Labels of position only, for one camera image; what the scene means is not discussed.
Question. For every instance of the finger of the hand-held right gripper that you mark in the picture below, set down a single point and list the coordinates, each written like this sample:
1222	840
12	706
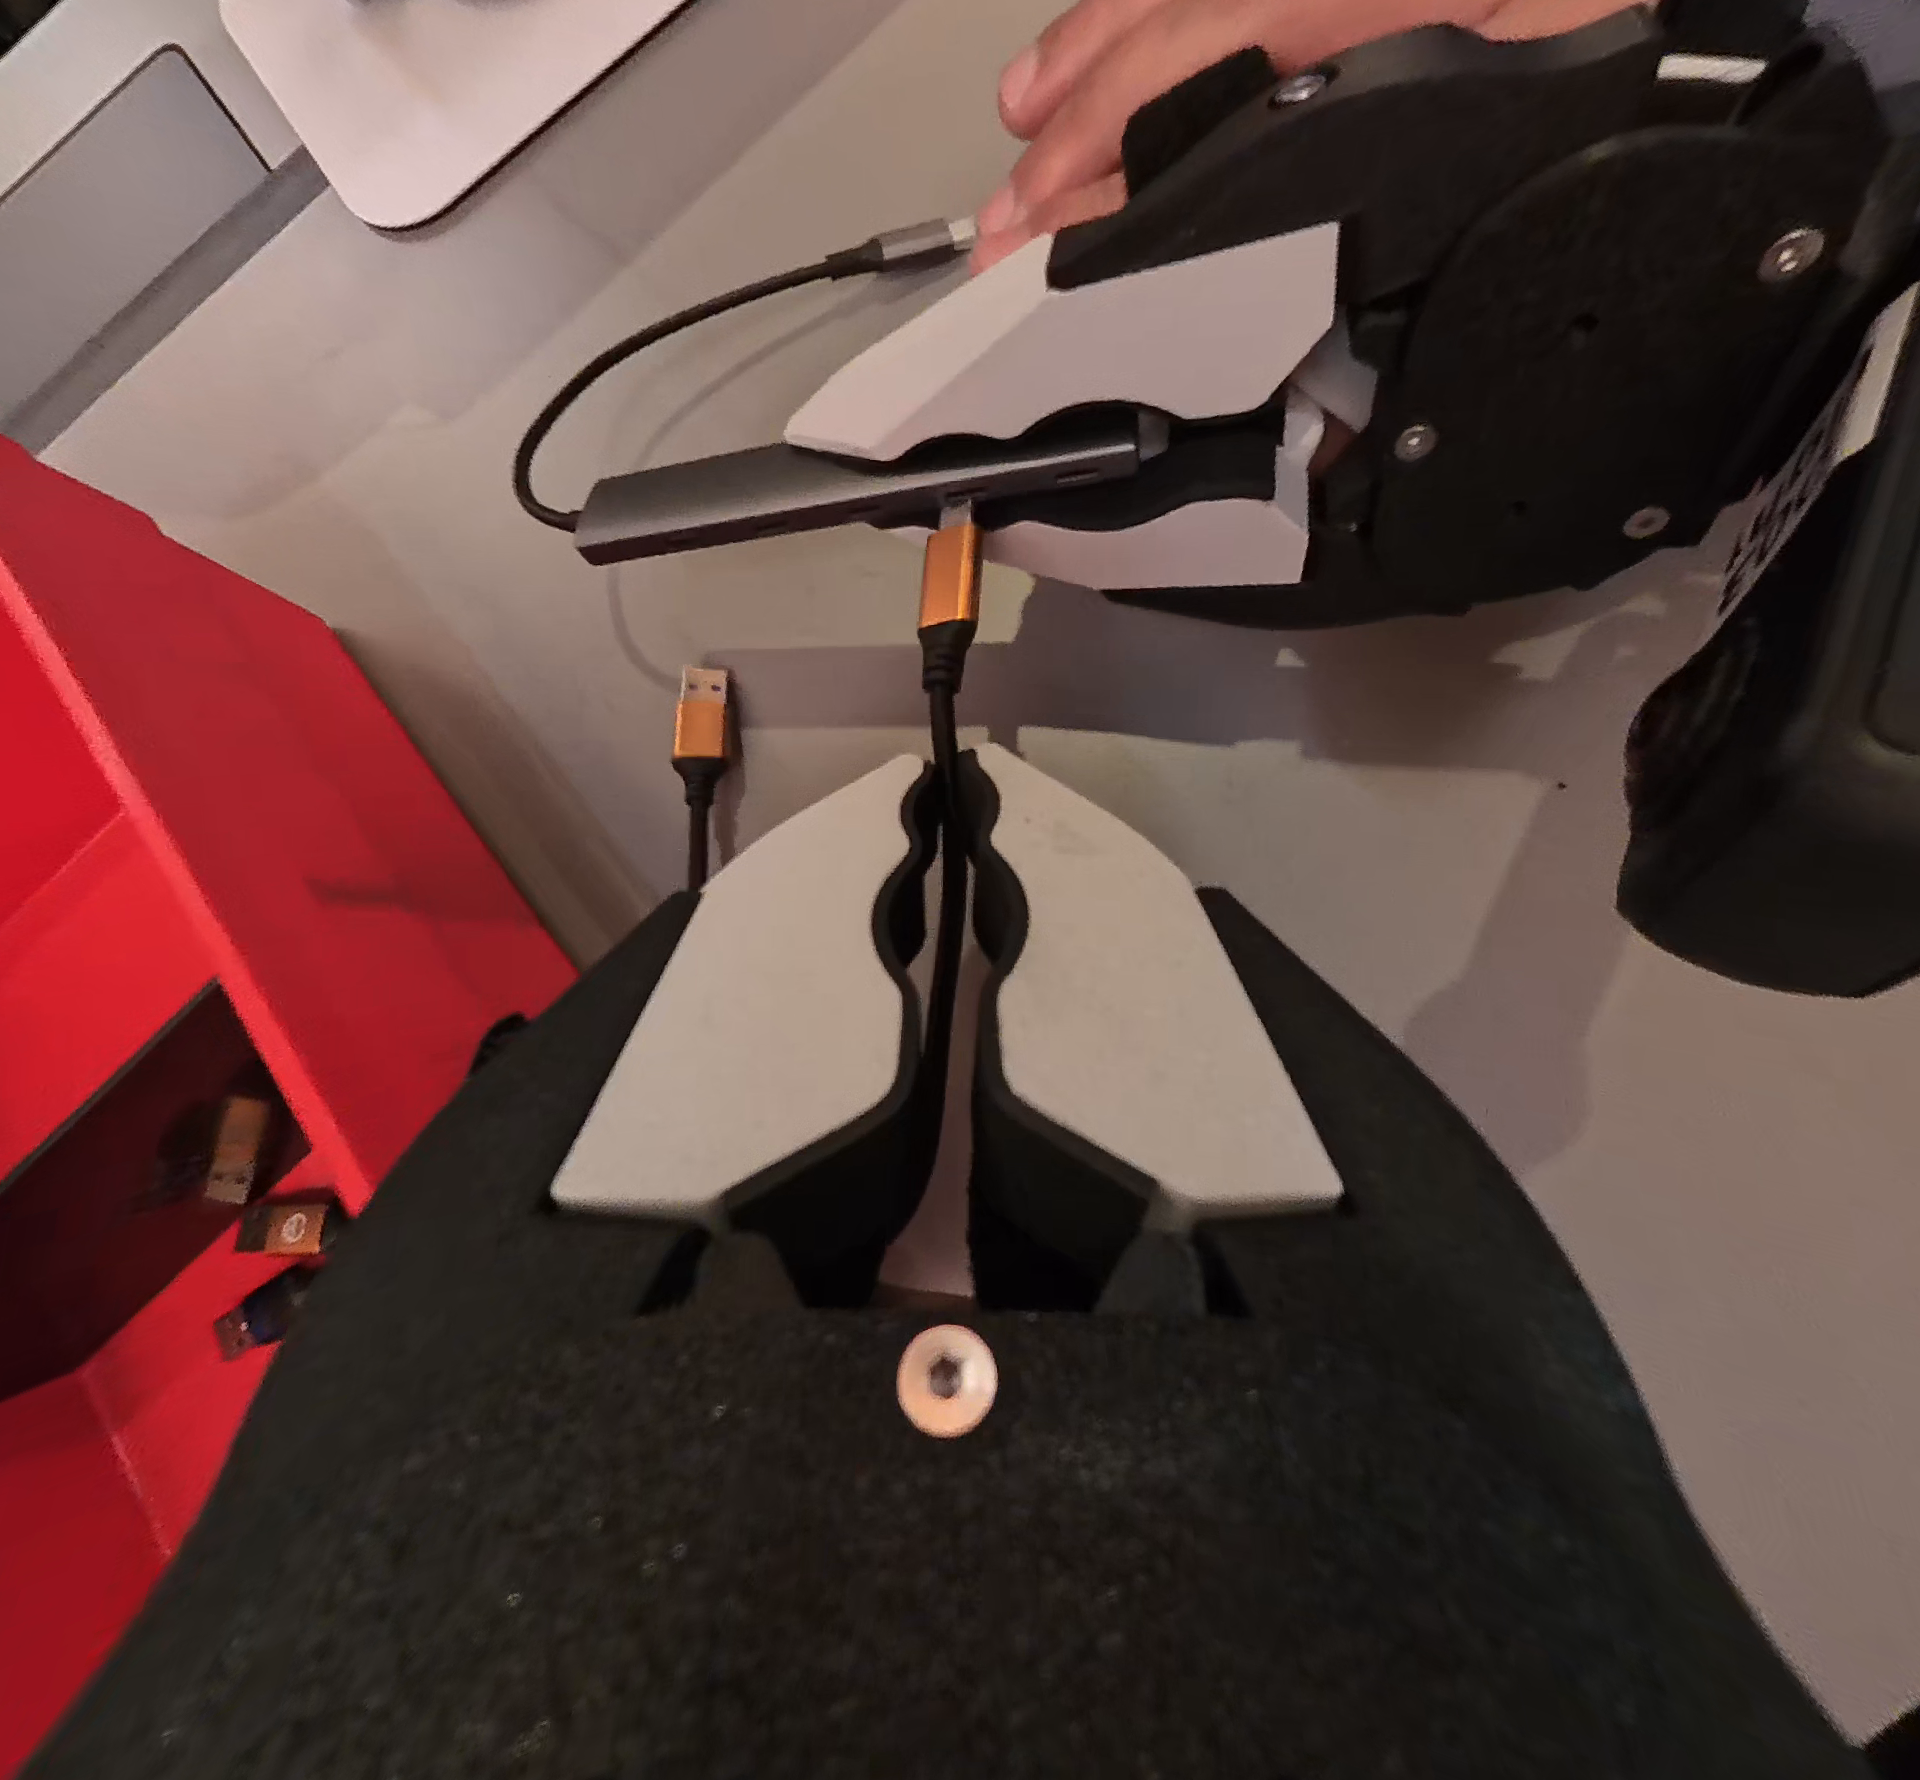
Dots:
1121	325
1200	543

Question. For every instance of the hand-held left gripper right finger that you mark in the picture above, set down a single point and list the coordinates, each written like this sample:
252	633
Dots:
1156	1059

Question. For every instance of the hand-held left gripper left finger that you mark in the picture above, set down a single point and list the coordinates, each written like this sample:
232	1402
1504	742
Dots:
751	1046

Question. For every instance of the grey USB hub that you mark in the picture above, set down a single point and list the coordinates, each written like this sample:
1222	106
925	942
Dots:
717	507

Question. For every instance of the red storage bin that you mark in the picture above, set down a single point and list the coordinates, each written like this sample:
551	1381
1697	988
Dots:
225	791

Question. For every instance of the grey desk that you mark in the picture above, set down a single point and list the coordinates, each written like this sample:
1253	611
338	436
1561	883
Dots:
1576	1131

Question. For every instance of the black bin divider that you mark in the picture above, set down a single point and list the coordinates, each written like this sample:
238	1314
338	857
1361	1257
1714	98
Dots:
122	1210

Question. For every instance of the white stand with black board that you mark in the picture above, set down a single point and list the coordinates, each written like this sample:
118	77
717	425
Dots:
449	52

